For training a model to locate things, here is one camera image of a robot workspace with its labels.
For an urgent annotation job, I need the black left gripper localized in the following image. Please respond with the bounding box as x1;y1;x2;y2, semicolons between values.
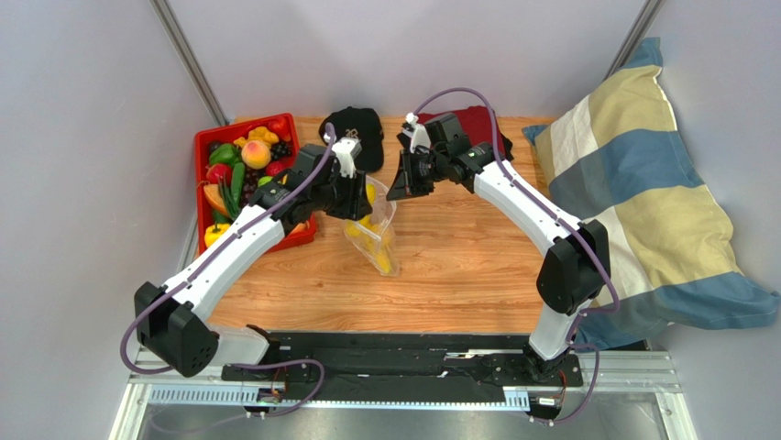
311;167;373;222

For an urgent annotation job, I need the clear polka dot zip bag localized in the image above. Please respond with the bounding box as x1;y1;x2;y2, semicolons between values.
343;176;400;277

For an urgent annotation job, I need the yellow banana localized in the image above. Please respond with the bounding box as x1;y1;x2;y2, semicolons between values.
362;234;395;275

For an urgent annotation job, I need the yellow bell pepper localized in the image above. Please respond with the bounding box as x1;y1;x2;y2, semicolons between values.
203;223;230;248

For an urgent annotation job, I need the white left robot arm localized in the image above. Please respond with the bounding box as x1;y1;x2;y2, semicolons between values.
129;137;372;378

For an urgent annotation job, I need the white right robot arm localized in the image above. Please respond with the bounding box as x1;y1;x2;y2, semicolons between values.
388;143;612;362

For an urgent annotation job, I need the black baseball cap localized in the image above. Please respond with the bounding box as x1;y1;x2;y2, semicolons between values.
318;106;384;173

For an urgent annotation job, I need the dark grape bunch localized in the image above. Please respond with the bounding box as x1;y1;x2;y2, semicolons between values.
239;142;293;207

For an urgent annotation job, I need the folded dark red shirt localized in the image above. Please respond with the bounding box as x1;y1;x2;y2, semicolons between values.
448;105;513;160

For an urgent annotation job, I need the red tomato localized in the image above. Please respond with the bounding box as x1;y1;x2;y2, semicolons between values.
267;116;292;142

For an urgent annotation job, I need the red plastic fruit tray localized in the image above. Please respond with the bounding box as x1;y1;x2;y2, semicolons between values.
193;113;300;253

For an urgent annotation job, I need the green bell pepper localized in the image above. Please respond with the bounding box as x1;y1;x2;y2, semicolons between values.
208;143;242;167

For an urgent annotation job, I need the orange melon slice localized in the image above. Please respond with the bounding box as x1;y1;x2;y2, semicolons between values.
203;184;229;217

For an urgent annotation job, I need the blue striped pillow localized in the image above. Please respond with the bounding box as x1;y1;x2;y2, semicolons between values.
523;38;780;349

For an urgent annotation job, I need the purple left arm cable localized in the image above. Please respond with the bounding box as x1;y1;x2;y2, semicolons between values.
119;122;327;420

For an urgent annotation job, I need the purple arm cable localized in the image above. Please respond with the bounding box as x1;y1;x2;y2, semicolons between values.
119;122;327;420
412;86;622;426

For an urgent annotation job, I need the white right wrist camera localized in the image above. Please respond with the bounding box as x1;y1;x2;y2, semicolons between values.
401;113;431;153

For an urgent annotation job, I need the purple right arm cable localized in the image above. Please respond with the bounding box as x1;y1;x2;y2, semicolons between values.
412;86;622;426

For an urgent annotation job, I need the black mounting base plate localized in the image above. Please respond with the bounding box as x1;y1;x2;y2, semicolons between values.
213;332;589;403

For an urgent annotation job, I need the aluminium frame rail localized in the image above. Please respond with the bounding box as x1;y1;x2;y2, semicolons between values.
110;332;697;439

